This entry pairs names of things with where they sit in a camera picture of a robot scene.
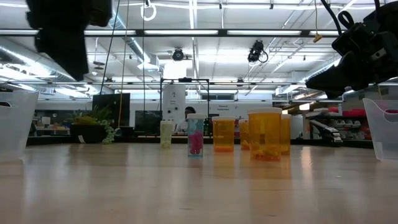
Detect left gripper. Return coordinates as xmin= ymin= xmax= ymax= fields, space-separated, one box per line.
xmin=25 ymin=0 xmax=113 ymax=82

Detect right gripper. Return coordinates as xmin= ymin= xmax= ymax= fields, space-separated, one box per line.
xmin=305 ymin=0 xmax=398 ymax=100

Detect amber pill bottle white cap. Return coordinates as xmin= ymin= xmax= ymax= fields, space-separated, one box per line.
xmin=248 ymin=107 xmax=283 ymax=162
xmin=281 ymin=113 xmax=292 ymax=156
xmin=238 ymin=119 xmax=250 ymax=151
xmin=211 ymin=116 xmax=236 ymax=154

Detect small pale clear pill bottle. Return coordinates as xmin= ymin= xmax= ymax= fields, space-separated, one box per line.
xmin=159 ymin=119 xmax=174 ymax=149

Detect clear bottle pink contents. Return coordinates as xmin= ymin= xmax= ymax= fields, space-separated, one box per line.
xmin=187 ymin=113 xmax=206 ymax=158

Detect clear plastic bin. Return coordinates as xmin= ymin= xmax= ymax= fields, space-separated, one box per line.
xmin=363 ymin=97 xmax=398 ymax=162
xmin=0 ymin=90 xmax=40 ymax=165

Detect black stapler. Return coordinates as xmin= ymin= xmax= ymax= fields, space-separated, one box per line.
xmin=307 ymin=119 xmax=344 ymax=144

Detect yellow hanging connector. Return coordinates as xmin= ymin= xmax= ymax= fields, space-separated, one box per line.
xmin=312 ymin=0 xmax=324 ymax=44

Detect black monitor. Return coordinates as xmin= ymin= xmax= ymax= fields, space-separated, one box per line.
xmin=91 ymin=92 xmax=131 ymax=128

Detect overhead light bar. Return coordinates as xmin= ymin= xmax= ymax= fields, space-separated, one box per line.
xmin=0 ymin=28 xmax=340 ymax=39

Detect potted green plant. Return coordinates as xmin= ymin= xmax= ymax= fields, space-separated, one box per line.
xmin=68 ymin=105 xmax=121 ymax=145

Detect black round ceiling fixture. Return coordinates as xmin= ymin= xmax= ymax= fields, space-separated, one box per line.
xmin=172 ymin=47 xmax=185 ymax=62

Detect white pillar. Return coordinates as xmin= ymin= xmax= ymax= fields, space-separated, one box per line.
xmin=162 ymin=84 xmax=187 ymax=123

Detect person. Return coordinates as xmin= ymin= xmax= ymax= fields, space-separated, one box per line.
xmin=175 ymin=106 xmax=197 ymax=133

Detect black hanging cable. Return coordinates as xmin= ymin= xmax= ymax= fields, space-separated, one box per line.
xmin=99 ymin=0 xmax=122 ymax=95

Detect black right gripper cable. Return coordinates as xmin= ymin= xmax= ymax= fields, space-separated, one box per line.
xmin=320 ymin=0 xmax=358 ymax=35

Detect black overhead camera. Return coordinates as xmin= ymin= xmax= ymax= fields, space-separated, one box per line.
xmin=247 ymin=39 xmax=269 ymax=63

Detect white cable ring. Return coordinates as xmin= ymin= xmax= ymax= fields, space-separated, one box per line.
xmin=140 ymin=2 xmax=157 ymax=22

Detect black aluminium table frame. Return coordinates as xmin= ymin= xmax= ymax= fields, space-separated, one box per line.
xmin=26 ymin=136 xmax=374 ymax=149

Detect black stand frame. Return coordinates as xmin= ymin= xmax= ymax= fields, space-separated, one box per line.
xmin=159 ymin=77 xmax=211 ymax=125

